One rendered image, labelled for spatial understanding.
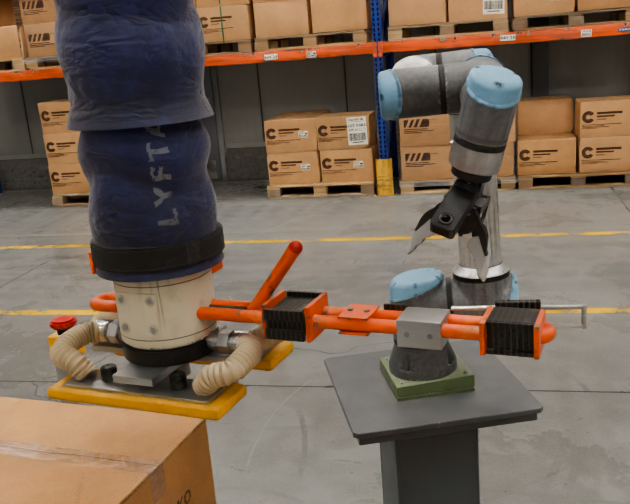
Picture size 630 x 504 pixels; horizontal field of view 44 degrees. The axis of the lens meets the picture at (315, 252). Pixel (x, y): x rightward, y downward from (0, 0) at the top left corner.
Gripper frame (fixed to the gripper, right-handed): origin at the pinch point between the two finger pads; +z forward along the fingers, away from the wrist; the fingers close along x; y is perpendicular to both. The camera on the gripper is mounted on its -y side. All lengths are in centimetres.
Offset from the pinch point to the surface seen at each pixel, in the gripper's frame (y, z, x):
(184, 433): -23, 44, 38
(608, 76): 824, 142, 56
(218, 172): 672, 352, 469
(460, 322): -24.6, -6.1, -10.1
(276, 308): -30.3, 0.7, 18.1
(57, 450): -38, 49, 58
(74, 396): -47, 22, 45
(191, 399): -43, 14, 24
